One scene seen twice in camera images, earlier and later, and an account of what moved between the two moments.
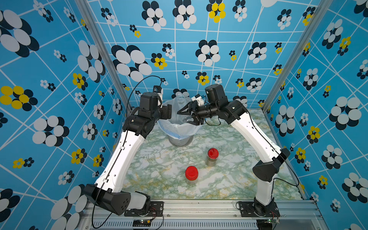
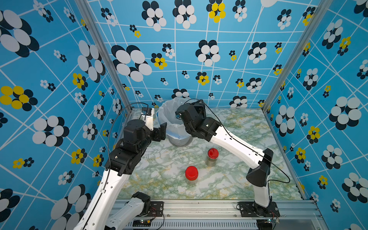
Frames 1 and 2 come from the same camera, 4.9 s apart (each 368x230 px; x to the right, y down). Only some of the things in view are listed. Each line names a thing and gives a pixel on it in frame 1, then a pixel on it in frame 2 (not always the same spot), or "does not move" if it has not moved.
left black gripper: (166, 111) to (160, 132)
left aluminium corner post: (93, 24) does not move
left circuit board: (141, 223) does not move
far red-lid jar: (212, 154) does not move
